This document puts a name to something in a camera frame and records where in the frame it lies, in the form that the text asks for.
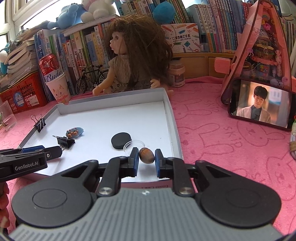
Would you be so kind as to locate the row of upright books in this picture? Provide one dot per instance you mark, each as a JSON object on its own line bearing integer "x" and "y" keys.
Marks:
{"x": 138, "y": 30}

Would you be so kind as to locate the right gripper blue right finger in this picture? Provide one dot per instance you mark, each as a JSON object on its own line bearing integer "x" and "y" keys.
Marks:
{"x": 164, "y": 166}

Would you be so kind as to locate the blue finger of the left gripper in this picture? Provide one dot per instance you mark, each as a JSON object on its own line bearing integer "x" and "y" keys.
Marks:
{"x": 53, "y": 152}
{"x": 32, "y": 149}

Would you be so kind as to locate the red beer can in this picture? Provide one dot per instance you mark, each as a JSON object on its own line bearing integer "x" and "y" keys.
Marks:
{"x": 49, "y": 67}

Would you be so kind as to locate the black binder clip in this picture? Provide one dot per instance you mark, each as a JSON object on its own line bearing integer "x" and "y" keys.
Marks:
{"x": 39, "y": 122}
{"x": 65, "y": 142}

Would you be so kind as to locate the blue penguin plush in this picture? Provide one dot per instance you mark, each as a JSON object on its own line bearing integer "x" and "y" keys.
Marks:
{"x": 3, "y": 55}

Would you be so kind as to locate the clear plastic lid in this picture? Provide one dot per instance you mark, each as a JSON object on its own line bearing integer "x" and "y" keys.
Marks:
{"x": 133, "y": 144}

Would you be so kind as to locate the blue oval badge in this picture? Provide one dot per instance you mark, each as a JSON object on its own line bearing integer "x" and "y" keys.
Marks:
{"x": 74, "y": 132}

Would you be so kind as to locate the black miniature bicycle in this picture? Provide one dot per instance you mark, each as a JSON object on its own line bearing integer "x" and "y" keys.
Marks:
{"x": 92, "y": 76}

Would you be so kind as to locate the pink white bunny plush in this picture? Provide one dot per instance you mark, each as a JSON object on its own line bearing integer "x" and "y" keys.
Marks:
{"x": 96, "y": 9}

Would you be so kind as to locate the pink bunny tablecloth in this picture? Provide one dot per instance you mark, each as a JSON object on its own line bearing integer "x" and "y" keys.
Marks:
{"x": 207, "y": 132}

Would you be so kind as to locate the small white jar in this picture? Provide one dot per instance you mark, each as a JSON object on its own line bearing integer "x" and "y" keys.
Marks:
{"x": 176, "y": 73}

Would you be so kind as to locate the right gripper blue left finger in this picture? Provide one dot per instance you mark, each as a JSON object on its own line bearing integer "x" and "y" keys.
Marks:
{"x": 129, "y": 165}

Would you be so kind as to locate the white cat paper cup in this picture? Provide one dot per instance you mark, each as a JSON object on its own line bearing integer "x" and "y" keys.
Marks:
{"x": 59, "y": 89}

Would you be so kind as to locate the pink triangular phone stand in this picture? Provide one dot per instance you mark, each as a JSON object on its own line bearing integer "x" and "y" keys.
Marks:
{"x": 261, "y": 54}

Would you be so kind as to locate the black binder clip on tray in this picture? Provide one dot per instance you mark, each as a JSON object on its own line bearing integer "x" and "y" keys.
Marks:
{"x": 39, "y": 122}

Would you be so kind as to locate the brown acorn nut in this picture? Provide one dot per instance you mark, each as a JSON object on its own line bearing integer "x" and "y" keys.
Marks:
{"x": 146, "y": 155}

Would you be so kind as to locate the stack of books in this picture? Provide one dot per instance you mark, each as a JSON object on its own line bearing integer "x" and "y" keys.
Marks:
{"x": 22, "y": 56}

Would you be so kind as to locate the colourful stationery box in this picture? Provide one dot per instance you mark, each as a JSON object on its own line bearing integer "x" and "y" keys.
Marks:
{"x": 182, "y": 38}

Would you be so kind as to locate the black round sponge puck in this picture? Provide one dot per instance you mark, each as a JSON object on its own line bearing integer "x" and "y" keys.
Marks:
{"x": 119, "y": 140}

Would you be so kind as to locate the white cardboard box tray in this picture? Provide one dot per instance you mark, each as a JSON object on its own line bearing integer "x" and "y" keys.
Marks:
{"x": 146, "y": 115}

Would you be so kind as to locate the blue white round plush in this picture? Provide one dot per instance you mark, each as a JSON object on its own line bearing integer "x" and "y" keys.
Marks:
{"x": 164, "y": 13}

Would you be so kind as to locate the brown haired doll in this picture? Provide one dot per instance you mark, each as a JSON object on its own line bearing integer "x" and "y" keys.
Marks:
{"x": 136, "y": 55}

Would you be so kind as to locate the black smartphone playing video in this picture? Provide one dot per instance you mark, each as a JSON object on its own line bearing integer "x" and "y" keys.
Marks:
{"x": 262, "y": 103}

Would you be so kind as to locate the red plastic crate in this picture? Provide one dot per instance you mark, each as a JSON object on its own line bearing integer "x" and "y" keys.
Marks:
{"x": 27, "y": 94}

